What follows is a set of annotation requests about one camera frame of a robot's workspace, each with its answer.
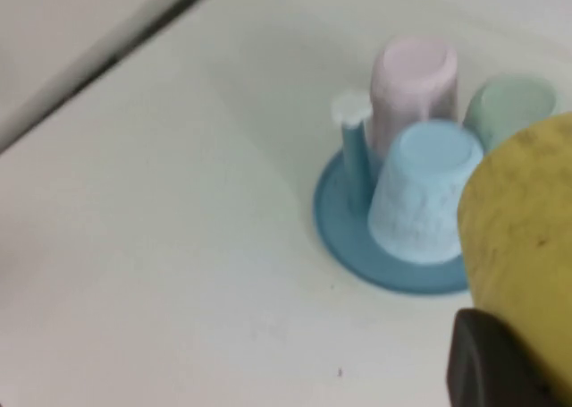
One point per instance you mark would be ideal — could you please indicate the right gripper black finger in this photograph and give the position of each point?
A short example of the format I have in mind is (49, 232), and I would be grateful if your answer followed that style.
(487, 362)

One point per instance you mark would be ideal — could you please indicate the yellow plastic cup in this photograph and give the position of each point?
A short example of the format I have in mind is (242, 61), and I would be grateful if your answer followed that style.
(523, 228)

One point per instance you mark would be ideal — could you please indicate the light blue plastic cup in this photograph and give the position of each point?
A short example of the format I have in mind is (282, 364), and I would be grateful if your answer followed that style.
(424, 192)

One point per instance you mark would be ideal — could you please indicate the blue cup stand with pegs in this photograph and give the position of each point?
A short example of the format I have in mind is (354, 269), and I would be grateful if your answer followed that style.
(344, 228)

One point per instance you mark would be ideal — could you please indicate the pale green plastic cup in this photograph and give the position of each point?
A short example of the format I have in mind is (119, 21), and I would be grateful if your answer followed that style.
(505, 107)

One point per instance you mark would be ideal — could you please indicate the pale pink plastic cup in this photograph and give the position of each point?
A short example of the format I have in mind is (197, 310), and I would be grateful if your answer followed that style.
(411, 89)

